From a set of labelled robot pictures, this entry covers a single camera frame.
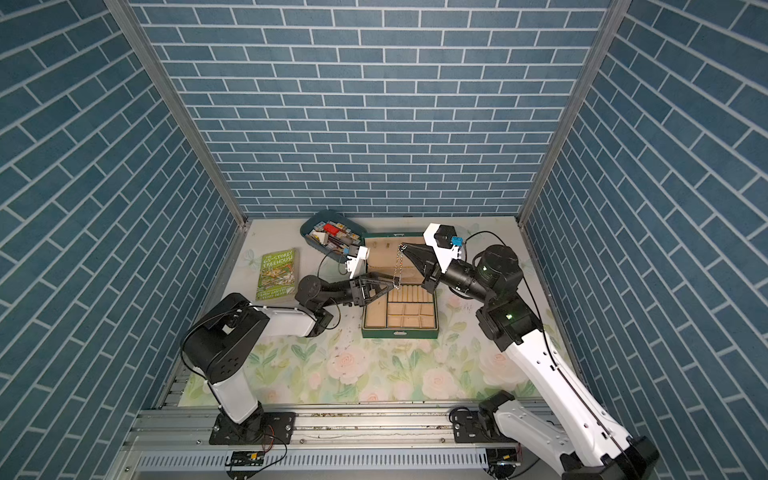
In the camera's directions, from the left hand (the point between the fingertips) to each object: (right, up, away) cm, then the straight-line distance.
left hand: (398, 294), depth 70 cm
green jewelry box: (+2, -9, +22) cm, 24 cm away
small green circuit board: (-36, -40, +2) cm, 54 cm away
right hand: (+2, +11, -10) cm, 15 cm away
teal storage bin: (-25, +15, +42) cm, 51 cm away
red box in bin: (-26, +18, +45) cm, 55 cm away
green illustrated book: (-41, +1, +29) cm, 50 cm away
